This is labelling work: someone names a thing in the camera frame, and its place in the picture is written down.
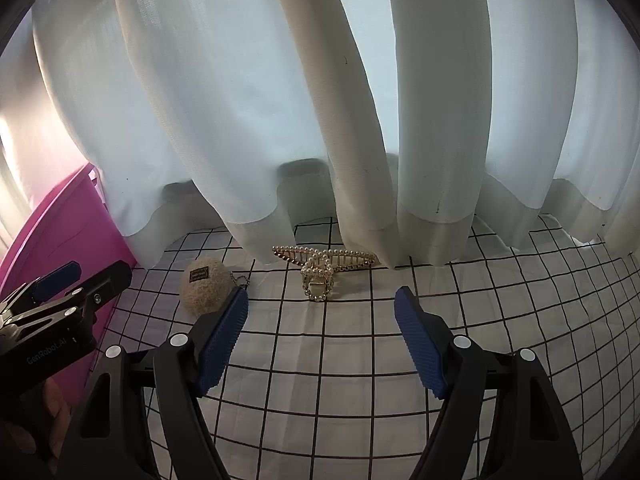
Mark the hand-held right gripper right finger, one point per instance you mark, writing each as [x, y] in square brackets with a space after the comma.
[420, 345]

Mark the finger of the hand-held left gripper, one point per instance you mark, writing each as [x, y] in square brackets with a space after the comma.
[57, 275]
[107, 282]

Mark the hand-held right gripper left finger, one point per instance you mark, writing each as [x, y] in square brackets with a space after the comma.
[220, 345]

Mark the pink plastic bin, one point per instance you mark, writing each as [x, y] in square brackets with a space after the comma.
[60, 230]

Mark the gold pearl hair claw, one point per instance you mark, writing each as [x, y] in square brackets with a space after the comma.
[316, 272]

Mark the person's left hand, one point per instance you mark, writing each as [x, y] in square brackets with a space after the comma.
[56, 405]

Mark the black white checkered tablecloth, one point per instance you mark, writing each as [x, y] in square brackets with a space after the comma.
[325, 360]

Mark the cream curtain panel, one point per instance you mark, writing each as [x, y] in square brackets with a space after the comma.
[360, 185]

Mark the white sheer curtain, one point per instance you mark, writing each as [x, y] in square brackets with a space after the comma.
[200, 110]

